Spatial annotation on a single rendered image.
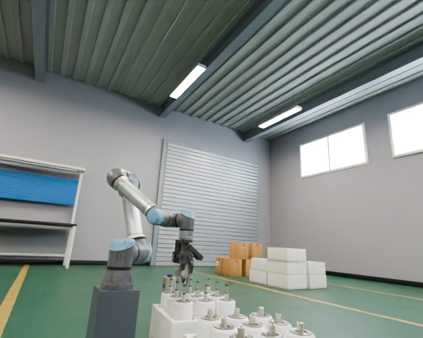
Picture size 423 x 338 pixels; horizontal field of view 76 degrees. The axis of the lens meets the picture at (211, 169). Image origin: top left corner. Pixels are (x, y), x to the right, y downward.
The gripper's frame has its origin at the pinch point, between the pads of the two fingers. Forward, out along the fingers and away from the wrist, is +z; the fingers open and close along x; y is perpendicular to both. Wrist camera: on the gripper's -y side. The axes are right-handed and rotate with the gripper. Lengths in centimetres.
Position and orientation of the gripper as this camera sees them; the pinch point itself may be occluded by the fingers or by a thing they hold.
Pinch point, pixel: (186, 280)
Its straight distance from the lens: 147.6
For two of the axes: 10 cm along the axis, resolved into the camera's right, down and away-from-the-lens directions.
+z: -0.5, 9.6, -2.7
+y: -7.9, -2.1, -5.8
